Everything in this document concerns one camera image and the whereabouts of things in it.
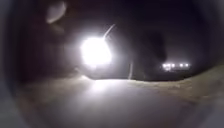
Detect grey asphalt road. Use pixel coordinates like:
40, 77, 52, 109
13, 78, 224, 128

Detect distant lit building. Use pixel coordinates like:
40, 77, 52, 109
161, 61, 192, 72

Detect pale grassy bank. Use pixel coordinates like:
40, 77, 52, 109
133, 64, 224, 104

